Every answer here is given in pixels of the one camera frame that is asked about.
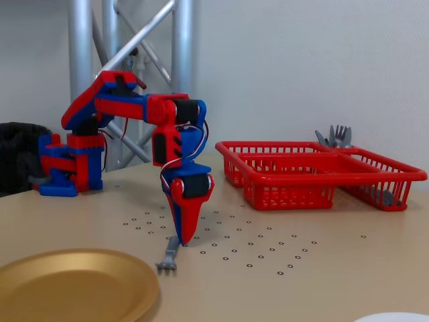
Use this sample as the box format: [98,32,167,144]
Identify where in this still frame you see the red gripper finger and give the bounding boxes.
[170,177,215,244]

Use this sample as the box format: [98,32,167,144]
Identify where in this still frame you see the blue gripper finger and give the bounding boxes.
[160,182,184,243]

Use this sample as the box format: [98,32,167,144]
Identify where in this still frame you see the blue gripper body black motor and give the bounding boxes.
[160,161,213,200]

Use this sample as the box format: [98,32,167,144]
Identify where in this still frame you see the gray plastic fork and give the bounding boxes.
[154,235,180,272]

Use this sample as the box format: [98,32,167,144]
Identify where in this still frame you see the gold plastic plate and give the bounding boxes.
[0,248,161,322]

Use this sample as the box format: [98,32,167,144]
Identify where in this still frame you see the purple-gray plastic fork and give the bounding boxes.
[334,125,348,145]

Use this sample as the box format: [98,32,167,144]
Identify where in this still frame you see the red plastic dish rack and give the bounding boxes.
[214,140,429,213]

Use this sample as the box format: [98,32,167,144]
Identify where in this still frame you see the silver metal truss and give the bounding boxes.
[66,0,199,168]

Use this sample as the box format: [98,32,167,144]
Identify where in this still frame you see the black textured bin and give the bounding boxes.
[0,122,53,198]

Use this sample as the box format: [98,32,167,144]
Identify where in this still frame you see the dark gray cutlery piece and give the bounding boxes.
[367,187,404,207]

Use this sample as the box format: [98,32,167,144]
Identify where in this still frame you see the white round disc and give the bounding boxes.
[353,311,429,322]

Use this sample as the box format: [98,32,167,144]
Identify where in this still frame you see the valve with red handle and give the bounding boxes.
[125,48,147,91]

